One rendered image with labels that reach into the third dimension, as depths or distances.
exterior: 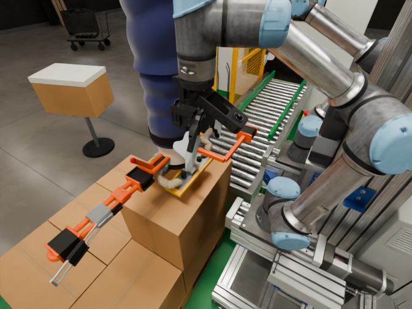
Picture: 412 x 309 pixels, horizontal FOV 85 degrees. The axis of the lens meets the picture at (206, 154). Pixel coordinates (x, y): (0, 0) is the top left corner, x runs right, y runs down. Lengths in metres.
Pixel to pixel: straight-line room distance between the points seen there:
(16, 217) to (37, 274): 1.27
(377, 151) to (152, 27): 0.67
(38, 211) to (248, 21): 2.68
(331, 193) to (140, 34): 0.72
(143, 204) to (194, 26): 0.97
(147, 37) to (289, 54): 0.44
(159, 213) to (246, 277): 0.90
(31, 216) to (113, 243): 1.36
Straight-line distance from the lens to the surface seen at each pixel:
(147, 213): 1.19
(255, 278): 1.83
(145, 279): 1.48
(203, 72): 0.44
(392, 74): 0.79
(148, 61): 0.84
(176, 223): 1.13
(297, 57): 0.58
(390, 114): 0.61
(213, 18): 0.41
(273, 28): 0.42
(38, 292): 1.68
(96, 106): 2.67
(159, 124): 0.95
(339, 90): 0.65
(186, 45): 0.43
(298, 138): 1.30
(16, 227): 2.84
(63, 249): 0.90
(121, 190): 0.98
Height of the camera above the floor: 1.90
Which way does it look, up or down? 41 degrees down
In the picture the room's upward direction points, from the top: straight up
